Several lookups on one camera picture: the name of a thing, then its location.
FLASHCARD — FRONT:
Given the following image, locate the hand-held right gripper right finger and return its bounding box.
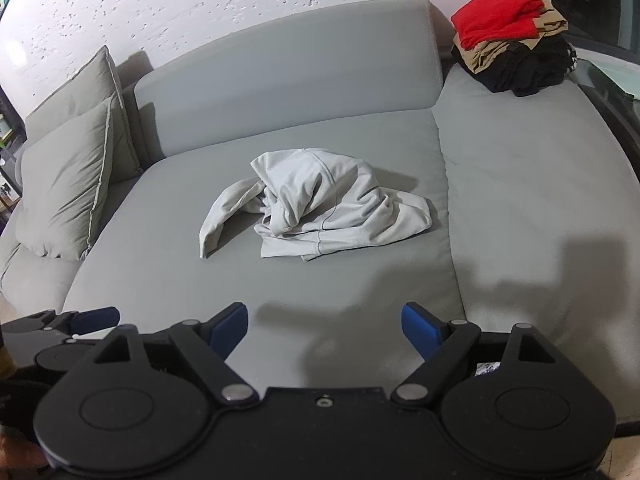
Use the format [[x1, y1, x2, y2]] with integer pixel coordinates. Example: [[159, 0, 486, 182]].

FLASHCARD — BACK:
[[391, 302, 556, 406]]

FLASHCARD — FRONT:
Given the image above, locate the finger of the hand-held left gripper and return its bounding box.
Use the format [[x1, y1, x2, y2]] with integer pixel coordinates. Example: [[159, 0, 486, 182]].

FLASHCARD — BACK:
[[47, 306, 121, 337]]

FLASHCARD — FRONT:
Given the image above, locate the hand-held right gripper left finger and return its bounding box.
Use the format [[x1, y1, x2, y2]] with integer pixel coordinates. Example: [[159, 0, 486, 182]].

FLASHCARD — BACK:
[[92, 302, 258, 406]]

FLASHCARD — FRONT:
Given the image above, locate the white garment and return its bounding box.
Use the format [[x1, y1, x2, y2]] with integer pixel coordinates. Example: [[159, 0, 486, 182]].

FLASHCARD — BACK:
[[199, 147, 433, 262]]

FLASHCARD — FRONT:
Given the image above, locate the pile of folded clothes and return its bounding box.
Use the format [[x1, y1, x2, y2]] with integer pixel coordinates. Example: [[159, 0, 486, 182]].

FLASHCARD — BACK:
[[452, 0, 570, 75]]

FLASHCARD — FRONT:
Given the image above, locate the person's left hand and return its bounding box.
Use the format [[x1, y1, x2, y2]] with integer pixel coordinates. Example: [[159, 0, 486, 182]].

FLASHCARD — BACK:
[[0, 430, 48, 476]]

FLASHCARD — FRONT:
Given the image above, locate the small grey cushion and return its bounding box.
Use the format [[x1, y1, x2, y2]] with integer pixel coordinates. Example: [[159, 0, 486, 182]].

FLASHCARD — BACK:
[[15, 96, 115, 261]]

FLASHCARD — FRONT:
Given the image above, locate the cluttered shelf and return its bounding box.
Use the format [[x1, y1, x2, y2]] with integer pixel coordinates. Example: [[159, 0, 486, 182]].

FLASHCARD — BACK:
[[0, 85, 26, 211]]

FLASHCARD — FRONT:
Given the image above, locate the large grey cushion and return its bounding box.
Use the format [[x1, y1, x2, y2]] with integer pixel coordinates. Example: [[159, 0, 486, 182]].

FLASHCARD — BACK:
[[24, 45, 143, 183]]

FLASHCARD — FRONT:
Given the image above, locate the grey sofa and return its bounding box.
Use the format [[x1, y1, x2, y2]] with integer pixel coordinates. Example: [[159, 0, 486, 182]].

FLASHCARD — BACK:
[[0, 0, 640, 441]]

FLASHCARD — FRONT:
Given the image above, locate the black folded garment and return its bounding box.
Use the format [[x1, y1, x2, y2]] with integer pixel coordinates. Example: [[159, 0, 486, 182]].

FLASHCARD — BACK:
[[452, 35, 578, 98]]

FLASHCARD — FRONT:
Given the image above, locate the dark glass side table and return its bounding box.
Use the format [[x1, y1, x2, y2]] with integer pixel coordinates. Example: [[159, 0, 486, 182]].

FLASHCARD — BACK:
[[570, 35, 640, 241]]

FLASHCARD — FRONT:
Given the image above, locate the pale green paper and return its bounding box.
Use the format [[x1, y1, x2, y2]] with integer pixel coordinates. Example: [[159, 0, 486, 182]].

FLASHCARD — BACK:
[[587, 57, 640, 101]]

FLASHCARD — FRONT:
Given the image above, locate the red folded garment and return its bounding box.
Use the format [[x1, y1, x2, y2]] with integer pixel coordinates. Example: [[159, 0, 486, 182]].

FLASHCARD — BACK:
[[451, 0, 545, 52]]

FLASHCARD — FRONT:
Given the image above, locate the dark glass window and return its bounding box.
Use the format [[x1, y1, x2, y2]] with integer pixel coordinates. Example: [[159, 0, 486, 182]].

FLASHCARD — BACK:
[[547, 0, 640, 61]]

